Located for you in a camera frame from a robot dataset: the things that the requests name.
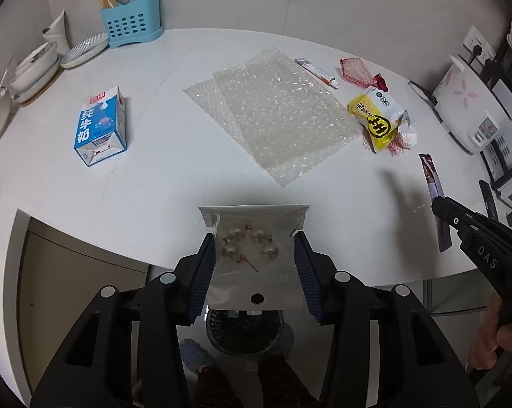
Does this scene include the white rice cooker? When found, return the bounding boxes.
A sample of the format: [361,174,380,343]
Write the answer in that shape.
[432,54,512,155]

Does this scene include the white tissue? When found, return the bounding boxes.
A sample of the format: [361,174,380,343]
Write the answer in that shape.
[393,110,420,145]

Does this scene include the blue utensil holder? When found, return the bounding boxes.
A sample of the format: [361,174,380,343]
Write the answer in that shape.
[101,0,164,48]

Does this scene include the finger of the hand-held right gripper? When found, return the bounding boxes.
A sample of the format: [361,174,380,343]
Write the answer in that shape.
[431,196,478,241]

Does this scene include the person's right leg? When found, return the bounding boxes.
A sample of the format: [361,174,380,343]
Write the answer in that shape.
[258,355,320,408]

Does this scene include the white ointment tube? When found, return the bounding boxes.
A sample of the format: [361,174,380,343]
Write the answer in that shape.
[294,58,341,90]

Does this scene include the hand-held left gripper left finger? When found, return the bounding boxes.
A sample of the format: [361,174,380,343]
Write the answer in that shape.
[30,233,217,408]

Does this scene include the person's right hand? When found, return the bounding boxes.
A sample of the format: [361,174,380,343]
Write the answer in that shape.
[466,295,512,372]

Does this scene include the yellow snack packet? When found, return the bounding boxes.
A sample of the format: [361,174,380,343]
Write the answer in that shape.
[348,86,410,154]

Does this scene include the stacked white bowls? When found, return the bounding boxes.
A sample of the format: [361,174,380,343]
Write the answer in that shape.
[10,42,61,103]

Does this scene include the white wall socket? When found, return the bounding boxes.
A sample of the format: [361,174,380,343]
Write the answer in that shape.
[463,25,497,62]

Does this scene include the dark mesh wastebasket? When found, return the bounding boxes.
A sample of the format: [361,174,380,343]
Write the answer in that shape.
[205,308,285,355]

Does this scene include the clear zip bag with beads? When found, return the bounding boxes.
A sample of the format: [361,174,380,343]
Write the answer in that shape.
[197,205,312,311]

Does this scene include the black remote control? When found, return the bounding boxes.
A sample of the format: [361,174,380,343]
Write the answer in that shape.
[478,180,501,222]

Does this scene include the blue and white milk carton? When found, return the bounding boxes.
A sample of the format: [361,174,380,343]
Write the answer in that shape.
[73,85,128,167]

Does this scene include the person's leg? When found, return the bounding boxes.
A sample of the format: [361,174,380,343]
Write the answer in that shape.
[195,363,244,408]
[258,355,320,408]

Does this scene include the white tabletop appliance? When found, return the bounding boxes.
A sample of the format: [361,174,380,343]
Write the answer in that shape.
[480,134,512,213]

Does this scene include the white ceramic jug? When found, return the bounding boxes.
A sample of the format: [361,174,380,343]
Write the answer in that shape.
[42,10,71,56]

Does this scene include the striped ceramic plate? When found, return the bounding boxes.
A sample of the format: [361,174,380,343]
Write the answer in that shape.
[60,33,110,69]

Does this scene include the purple snack wrapper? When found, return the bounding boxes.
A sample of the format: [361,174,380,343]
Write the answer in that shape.
[418,153,454,252]

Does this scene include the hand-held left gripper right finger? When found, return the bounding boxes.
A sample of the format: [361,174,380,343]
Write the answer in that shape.
[293,230,482,408]

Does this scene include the red mesh net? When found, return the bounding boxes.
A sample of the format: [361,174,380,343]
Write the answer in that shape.
[339,56,386,92]

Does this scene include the person's left leg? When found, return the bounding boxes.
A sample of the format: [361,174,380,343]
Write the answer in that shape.
[195,363,244,408]

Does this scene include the blue slipper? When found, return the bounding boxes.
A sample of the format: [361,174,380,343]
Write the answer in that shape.
[180,339,216,377]
[277,323,296,354]

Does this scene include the clear bubble wrap sheet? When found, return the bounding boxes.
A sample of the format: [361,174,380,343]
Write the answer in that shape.
[183,48,361,188]

